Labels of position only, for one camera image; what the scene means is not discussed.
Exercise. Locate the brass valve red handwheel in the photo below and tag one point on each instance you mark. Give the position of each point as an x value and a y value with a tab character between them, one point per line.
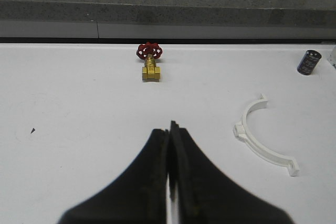
150	52

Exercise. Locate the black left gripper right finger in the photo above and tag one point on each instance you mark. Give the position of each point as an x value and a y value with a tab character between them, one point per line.
204	194

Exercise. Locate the white half pipe clamp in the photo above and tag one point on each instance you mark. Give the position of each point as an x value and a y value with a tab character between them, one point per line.
242	132

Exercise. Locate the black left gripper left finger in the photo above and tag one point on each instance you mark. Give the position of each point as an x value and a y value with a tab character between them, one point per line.
138	195

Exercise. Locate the black cylindrical capacitor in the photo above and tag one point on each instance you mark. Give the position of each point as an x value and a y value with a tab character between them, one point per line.
309	62

